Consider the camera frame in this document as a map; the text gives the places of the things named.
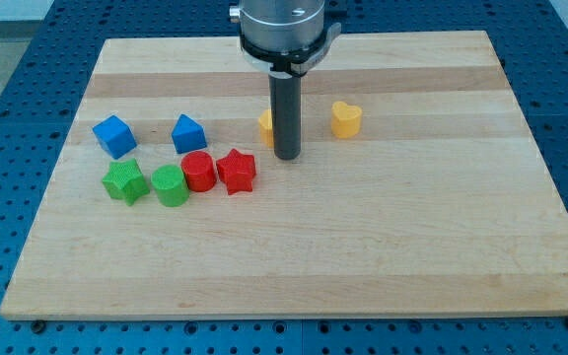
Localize blue triangular prism block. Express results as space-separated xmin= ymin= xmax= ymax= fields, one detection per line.
xmin=171 ymin=113 xmax=207 ymax=154

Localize yellow heart block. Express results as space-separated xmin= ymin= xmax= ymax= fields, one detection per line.
xmin=331 ymin=101 xmax=363 ymax=139

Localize red cylinder block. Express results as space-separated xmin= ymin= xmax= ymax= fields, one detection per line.
xmin=180 ymin=151 xmax=217 ymax=192

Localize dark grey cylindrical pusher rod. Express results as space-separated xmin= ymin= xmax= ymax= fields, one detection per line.
xmin=269 ymin=77 xmax=302 ymax=161

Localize green cylinder block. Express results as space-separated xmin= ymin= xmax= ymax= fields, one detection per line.
xmin=151 ymin=165 xmax=189 ymax=207

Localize light wooden board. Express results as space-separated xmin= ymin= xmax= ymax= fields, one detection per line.
xmin=0 ymin=31 xmax=568 ymax=320

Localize green star block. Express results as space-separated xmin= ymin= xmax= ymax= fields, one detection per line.
xmin=102 ymin=159 xmax=150 ymax=206

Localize yellow hexagon block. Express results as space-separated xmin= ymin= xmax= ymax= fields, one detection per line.
xmin=258 ymin=108 xmax=274 ymax=148

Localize red star block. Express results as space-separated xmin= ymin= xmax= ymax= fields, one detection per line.
xmin=216 ymin=149 xmax=256 ymax=195

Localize blue cube block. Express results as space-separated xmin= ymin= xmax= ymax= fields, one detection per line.
xmin=92 ymin=115 xmax=137 ymax=159

